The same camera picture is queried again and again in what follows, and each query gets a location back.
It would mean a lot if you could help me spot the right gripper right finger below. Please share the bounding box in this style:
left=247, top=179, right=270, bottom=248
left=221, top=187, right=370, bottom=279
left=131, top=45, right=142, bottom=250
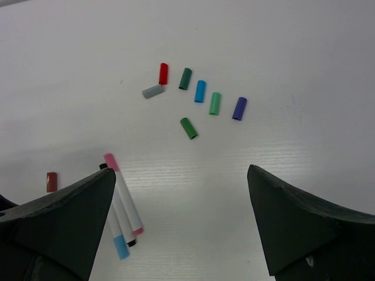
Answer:
left=247, top=165, right=374, bottom=280

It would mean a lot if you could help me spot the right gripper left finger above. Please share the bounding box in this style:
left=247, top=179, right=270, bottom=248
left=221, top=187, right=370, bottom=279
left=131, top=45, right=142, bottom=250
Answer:
left=1, top=168, right=116, bottom=280

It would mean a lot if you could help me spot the pink cap blue marker pen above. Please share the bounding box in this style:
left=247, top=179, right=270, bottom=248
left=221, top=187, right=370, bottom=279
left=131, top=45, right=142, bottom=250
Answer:
left=107, top=206, right=129, bottom=260

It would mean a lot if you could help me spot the dark red pen cap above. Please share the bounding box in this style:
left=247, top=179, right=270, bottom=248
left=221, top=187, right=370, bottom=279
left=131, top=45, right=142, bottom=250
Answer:
left=46, top=172, right=58, bottom=193

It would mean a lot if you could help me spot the dark blue pen cap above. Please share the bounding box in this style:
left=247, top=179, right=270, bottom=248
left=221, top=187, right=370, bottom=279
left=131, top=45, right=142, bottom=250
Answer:
left=232, top=97, right=247, bottom=121

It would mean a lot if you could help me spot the teal green pen cap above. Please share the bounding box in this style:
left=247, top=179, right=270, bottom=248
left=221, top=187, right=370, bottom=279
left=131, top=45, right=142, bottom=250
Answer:
left=209, top=92, right=221, bottom=116

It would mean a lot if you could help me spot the grey pen cap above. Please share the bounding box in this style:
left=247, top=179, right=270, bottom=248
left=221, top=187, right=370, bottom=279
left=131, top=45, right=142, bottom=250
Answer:
left=142, top=84, right=165, bottom=99

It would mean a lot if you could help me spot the light blue pen cap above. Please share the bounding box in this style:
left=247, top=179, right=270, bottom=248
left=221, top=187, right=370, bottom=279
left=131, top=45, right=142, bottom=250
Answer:
left=194, top=80, right=206, bottom=103

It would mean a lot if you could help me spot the dark green pen cap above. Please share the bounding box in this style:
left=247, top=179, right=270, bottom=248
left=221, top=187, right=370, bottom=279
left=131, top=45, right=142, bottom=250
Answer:
left=179, top=68, right=192, bottom=90

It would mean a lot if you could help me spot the black marker pen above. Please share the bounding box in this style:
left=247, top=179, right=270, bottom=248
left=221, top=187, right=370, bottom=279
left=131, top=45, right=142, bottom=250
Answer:
left=98, top=163, right=137, bottom=248

